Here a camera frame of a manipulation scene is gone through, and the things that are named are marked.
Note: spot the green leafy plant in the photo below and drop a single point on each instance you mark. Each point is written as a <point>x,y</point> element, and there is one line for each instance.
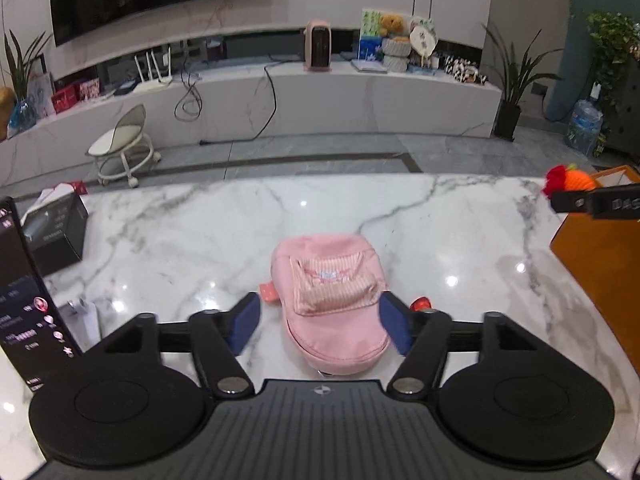
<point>22,67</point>

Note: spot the white knit basket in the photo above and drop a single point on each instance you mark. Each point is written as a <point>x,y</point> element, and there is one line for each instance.
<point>396,52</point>

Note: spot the gold vase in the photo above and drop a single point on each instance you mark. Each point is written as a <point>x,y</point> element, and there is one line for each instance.
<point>5,115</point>

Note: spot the black smartphone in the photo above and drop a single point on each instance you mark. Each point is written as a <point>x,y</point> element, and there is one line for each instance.
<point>25,300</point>

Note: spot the round paper fan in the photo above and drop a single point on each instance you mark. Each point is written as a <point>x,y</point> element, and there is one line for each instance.
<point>422,40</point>

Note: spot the wall socket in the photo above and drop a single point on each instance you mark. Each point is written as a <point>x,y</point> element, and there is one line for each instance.
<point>540,88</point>

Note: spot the crochet orange fruit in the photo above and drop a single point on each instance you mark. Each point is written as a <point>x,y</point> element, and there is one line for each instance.
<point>575,177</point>

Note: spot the red box in shelf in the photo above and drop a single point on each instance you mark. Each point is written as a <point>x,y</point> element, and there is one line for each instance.
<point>215,49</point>

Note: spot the picture card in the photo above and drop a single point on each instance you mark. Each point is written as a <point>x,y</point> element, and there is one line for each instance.
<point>40,95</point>

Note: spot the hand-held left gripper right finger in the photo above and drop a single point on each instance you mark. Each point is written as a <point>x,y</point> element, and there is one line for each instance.
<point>395,322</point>

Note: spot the pink space heater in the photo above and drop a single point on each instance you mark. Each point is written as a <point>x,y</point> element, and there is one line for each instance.
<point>318,45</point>

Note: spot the tall potted plant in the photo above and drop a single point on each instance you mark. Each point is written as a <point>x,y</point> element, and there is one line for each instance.
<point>507,115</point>

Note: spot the white router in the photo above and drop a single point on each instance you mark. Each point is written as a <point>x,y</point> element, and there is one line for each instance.
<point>152,85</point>

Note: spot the white phone stand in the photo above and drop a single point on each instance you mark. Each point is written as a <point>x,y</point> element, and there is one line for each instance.
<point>91,320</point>

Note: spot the pink fabric bag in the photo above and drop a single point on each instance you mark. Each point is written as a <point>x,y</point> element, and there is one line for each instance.
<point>320,260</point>

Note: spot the dark cabinet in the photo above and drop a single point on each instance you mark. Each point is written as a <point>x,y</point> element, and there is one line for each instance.
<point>627,125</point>

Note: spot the brown teddy bear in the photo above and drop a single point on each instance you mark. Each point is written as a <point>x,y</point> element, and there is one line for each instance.
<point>391,25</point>

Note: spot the red gift box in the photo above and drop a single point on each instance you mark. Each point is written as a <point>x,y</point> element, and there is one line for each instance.
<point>65,98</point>

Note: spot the blue glass vase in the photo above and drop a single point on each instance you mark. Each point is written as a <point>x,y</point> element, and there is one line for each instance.
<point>22,116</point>

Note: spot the large water bottle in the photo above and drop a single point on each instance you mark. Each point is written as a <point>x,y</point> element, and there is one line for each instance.
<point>584,127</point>

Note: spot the grey laptop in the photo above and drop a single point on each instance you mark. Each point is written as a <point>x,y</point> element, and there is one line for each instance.
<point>369,66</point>

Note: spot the small white chair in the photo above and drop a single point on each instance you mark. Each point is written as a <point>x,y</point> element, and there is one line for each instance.
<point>120,137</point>

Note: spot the black white checkered toy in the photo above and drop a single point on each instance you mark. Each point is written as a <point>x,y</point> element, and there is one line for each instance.
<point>465,71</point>

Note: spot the bushy green plant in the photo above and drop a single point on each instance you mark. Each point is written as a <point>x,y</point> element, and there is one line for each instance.
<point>615,45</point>

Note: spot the pink photo card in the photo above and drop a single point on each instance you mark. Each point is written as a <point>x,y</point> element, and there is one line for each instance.
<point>89,91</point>

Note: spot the black tissue box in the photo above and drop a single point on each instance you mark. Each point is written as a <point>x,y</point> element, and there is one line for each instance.
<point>55,240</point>

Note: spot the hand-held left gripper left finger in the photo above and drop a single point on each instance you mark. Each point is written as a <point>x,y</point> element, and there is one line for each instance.
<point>245,322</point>

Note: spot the orange cardboard box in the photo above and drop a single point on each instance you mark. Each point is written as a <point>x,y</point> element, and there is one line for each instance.
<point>600,260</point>

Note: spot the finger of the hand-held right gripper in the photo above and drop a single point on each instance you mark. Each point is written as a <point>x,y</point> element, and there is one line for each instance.
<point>572,201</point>

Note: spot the flat black device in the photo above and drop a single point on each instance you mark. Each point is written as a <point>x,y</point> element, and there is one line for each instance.
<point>125,90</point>

